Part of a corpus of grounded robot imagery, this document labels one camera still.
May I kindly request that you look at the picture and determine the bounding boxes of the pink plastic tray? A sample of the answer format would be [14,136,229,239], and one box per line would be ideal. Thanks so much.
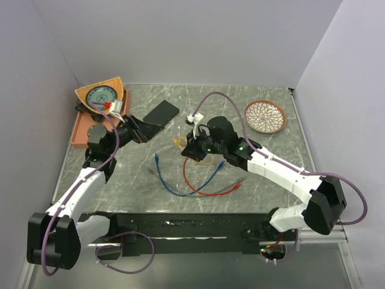
[70,89,131,149]

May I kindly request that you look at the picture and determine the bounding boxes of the black network switch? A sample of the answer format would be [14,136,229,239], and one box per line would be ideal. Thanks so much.
[143,100,180,126]

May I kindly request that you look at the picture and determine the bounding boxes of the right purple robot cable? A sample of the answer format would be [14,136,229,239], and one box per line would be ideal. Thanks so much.
[192,91,368,264]

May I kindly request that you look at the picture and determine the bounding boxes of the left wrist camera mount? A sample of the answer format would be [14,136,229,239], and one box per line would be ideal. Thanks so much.
[104,100,124,122]

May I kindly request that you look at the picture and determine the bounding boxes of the grey ethernet cable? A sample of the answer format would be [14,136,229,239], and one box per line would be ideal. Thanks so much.
[146,168,247,196]

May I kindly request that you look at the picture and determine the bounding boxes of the dark bowl under basket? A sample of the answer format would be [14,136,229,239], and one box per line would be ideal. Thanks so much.
[75,101,103,122]

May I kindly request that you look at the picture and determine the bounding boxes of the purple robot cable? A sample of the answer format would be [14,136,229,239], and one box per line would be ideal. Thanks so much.
[42,101,155,277]
[192,91,368,264]

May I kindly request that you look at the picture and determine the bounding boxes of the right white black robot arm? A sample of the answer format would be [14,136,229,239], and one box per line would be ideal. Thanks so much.
[182,113,347,240]

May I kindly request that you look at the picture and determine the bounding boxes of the blue ethernet cable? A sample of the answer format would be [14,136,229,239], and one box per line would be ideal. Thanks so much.
[155,153,226,197]

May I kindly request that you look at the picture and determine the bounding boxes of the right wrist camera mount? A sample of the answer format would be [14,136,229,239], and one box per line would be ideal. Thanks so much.
[185,113,204,138]

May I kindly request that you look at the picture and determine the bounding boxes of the red ethernet cable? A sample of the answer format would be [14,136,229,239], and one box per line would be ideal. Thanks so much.
[182,156,242,197]

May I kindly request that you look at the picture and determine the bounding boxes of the floral patterned ceramic plate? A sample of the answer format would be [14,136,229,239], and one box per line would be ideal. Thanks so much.
[244,100,286,134]

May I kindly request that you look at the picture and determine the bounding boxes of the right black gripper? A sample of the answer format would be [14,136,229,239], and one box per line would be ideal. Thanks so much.
[182,126,226,162]

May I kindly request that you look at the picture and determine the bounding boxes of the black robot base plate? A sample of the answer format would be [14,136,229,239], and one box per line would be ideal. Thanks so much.
[98,213,301,256]

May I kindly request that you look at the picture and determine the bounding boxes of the blue green ceramic plate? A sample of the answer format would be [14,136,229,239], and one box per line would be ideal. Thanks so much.
[85,85,118,110]

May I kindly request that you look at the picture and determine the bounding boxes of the aluminium rail frame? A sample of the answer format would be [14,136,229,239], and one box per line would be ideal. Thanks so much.
[288,87,362,289]

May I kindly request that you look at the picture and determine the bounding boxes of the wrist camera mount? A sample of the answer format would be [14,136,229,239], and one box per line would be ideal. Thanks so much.
[104,100,124,122]
[185,113,204,138]

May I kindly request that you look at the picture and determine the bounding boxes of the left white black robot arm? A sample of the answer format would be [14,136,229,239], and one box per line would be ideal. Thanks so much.
[26,115,164,270]

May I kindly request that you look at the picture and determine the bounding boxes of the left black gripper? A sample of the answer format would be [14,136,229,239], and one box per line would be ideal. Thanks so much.
[106,114,165,155]

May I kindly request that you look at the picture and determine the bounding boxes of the yellow ethernet cable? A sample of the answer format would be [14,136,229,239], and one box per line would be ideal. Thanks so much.
[173,135,215,167]

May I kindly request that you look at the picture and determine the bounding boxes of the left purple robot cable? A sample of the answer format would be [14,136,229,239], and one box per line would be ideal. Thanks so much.
[42,101,155,277]

